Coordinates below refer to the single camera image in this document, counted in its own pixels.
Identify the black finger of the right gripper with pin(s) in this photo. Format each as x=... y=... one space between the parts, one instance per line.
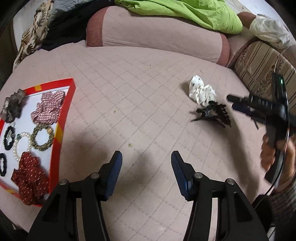
x=250 y=101

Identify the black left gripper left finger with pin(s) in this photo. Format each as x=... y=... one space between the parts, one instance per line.
x=57 y=219

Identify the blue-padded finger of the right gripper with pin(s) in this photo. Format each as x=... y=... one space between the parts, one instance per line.
x=253 y=114

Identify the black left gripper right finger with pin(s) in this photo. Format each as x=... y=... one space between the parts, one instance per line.
x=236 y=218

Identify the black claw hair clip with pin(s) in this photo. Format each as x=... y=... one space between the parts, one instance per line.
x=214 y=112

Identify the white dotted scrunchie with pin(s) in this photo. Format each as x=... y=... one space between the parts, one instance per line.
x=200 y=93

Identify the red white checked scrunchie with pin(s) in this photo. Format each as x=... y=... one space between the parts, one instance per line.
x=49 y=108

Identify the grey-green sheer scrunchie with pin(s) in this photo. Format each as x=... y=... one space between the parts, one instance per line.
x=12 y=107

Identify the person's right hand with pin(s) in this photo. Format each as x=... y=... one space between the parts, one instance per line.
x=268 y=158

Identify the beige striped cushion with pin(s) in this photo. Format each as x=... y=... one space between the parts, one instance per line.
x=255 y=67

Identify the red polka dot scrunchie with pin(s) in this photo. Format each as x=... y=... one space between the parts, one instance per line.
x=32 y=181

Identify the white crumpled cloth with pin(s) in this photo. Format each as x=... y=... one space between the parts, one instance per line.
x=271 y=31

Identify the red shallow tray box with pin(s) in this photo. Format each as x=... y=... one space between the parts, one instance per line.
x=43 y=141

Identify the lime green cloth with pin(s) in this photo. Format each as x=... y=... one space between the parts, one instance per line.
x=212 y=15

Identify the pink quilted bed cover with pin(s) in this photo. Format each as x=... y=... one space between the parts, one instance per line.
x=135 y=100

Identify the pink bolster pillow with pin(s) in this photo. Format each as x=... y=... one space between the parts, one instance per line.
x=117 y=26

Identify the brown leaf-print cloth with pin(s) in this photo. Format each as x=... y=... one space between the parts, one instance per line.
x=33 y=37

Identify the black cloth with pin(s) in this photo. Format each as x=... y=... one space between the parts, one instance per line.
x=69 y=27

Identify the grey quilted pillow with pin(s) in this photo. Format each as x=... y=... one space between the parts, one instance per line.
x=62 y=6

